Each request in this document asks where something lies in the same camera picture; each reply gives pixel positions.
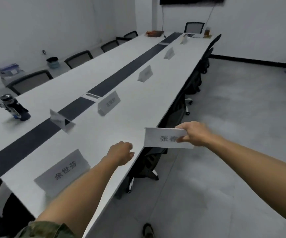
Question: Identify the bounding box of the stack of boxes and papers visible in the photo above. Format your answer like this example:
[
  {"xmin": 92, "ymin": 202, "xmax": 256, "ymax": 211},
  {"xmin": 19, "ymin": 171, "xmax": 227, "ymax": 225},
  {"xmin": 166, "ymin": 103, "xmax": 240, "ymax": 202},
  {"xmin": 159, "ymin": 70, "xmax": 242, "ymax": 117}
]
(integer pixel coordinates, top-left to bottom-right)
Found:
[{"xmin": 0, "ymin": 63, "xmax": 26, "ymax": 85}]

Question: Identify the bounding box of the white name card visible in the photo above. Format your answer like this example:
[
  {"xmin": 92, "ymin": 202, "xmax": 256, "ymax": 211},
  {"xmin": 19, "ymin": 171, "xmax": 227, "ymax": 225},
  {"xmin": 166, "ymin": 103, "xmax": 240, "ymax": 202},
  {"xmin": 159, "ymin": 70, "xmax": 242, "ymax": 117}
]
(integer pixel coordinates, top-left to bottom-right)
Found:
[{"xmin": 144, "ymin": 127, "xmax": 195, "ymax": 149}]

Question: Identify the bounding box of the person's right forearm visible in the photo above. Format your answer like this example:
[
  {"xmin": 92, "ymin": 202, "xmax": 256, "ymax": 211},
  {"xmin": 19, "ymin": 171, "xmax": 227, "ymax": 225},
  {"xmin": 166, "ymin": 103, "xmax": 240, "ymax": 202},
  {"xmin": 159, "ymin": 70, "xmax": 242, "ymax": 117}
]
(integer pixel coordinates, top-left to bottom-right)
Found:
[{"xmin": 205, "ymin": 133, "xmax": 286, "ymax": 232}]

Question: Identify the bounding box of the person's right hand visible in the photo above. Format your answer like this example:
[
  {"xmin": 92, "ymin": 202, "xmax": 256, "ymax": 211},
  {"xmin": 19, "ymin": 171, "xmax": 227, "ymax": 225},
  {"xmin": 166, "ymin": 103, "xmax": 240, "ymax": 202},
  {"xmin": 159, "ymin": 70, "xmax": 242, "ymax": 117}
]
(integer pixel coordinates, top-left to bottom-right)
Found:
[{"xmin": 175, "ymin": 121, "xmax": 214, "ymax": 147}]

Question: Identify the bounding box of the dark water bottle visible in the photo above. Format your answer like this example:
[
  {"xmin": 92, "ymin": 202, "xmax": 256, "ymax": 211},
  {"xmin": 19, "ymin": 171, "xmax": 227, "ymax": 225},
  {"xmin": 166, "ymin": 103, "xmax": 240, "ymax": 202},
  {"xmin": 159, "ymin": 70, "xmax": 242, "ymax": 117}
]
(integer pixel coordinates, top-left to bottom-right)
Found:
[{"xmin": 0, "ymin": 94, "xmax": 31, "ymax": 121}]

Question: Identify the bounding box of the black wall screen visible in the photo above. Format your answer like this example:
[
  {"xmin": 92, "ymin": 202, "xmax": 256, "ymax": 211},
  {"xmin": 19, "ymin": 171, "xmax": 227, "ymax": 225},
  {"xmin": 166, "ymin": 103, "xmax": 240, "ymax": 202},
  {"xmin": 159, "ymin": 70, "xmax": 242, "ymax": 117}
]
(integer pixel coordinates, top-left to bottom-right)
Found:
[{"xmin": 159, "ymin": 0, "xmax": 226, "ymax": 6}]

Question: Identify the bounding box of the person's left forearm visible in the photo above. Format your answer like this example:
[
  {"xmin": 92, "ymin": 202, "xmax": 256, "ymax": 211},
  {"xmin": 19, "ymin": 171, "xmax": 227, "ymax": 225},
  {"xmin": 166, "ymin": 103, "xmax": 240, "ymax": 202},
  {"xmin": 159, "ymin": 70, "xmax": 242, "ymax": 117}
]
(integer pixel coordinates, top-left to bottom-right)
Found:
[{"xmin": 35, "ymin": 156, "xmax": 124, "ymax": 238}]

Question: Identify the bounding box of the small dark trash bin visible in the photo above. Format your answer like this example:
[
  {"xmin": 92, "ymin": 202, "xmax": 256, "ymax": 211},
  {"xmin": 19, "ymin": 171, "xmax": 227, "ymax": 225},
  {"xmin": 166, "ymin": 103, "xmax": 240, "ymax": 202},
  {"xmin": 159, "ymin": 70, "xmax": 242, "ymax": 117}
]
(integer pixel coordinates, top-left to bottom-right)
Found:
[{"xmin": 46, "ymin": 57, "xmax": 60, "ymax": 69}]

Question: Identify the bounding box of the person's left hand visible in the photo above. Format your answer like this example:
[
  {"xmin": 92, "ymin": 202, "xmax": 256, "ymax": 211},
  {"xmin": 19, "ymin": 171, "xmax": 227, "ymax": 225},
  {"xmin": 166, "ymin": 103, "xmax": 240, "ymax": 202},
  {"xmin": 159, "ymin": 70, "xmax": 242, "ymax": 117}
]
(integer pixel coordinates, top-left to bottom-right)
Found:
[{"xmin": 105, "ymin": 142, "xmax": 135, "ymax": 167}]

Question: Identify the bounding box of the person's dark shoe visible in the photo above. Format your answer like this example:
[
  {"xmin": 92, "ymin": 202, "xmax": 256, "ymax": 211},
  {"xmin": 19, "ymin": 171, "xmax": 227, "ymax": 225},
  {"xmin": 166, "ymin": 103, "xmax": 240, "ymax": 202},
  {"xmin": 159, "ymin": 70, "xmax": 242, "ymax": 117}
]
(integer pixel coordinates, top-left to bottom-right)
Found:
[{"xmin": 142, "ymin": 223, "xmax": 155, "ymax": 238}]

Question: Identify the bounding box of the person's camouflage clothing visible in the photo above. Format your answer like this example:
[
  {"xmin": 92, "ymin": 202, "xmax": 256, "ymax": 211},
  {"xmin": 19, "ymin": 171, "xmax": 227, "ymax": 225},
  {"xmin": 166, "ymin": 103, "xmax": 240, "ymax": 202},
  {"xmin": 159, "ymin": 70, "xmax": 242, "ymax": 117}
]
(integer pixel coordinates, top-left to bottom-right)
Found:
[{"xmin": 14, "ymin": 221, "xmax": 77, "ymax": 238}]

